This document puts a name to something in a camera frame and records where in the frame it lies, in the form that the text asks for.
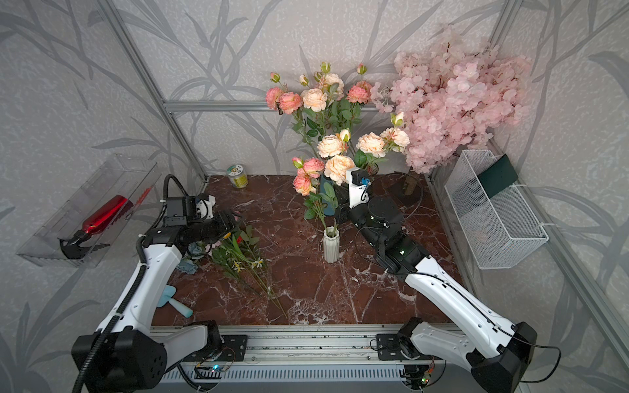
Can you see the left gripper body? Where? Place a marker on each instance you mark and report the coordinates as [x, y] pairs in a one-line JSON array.
[[209, 228]]

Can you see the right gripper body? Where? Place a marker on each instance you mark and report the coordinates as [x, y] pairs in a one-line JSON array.
[[359, 218]]

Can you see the small pink rose stem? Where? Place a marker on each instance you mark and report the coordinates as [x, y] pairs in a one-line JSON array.
[[306, 183]]

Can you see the small peach rose stem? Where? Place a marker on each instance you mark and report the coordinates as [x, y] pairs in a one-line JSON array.
[[333, 149]]

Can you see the single pink rose stem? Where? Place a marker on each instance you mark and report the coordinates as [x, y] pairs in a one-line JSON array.
[[348, 102]]

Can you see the cream rose cluster stem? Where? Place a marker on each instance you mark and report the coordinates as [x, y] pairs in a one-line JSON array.
[[319, 114]]

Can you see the pink peach rose stem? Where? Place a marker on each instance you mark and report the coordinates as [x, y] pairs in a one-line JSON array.
[[287, 102]]

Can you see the pale peach rose cluster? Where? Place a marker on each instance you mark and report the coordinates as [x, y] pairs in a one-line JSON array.
[[373, 148]]

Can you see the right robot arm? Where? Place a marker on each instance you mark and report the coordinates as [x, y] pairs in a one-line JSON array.
[[411, 263]]

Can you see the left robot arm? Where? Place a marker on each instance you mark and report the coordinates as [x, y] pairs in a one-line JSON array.
[[121, 355]]

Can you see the teal ceramic vase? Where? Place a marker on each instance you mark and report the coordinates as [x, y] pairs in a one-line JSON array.
[[328, 194]]

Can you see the white ribbed vase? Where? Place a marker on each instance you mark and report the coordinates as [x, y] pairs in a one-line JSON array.
[[331, 244]]

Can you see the small white yellow flowers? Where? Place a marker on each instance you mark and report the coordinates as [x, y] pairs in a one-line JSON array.
[[240, 266]]

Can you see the yellow tulip stem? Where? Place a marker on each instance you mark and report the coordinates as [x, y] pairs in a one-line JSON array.
[[243, 245]]

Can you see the blue hydrangea flower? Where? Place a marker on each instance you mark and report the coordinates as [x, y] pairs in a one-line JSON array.
[[193, 258]]

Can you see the small tape roll jar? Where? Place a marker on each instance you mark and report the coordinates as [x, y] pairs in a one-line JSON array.
[[237, 176]]

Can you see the teal plastic scraper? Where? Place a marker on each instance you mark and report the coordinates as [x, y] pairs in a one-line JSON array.
[[167, 298]]

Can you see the dark green card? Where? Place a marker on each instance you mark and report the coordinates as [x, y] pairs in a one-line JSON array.
[[498, 177]]

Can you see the pink cherry blossom tree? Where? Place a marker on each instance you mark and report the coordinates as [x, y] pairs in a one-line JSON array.
[[452, 96]]

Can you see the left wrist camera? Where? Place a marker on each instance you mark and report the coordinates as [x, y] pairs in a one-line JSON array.
[[183, 210]]

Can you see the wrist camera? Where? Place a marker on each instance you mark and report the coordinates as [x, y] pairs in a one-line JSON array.
[[183, 210], [358, 184]]

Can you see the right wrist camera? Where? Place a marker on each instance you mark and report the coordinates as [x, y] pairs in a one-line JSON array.
[[358, 184]]

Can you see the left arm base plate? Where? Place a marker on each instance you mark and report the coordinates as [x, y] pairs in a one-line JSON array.
[[233, 349]]

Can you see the clear plastic wall bin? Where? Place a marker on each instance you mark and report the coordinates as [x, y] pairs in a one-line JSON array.
[[130, 177]]

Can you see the aluminium front rail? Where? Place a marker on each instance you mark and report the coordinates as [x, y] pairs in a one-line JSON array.
[[350, 344]]

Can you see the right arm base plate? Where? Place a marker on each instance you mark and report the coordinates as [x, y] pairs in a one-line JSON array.
[[388, 348]]

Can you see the white wire mesh basket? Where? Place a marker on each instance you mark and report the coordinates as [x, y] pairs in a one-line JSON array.
[[501, 231]]

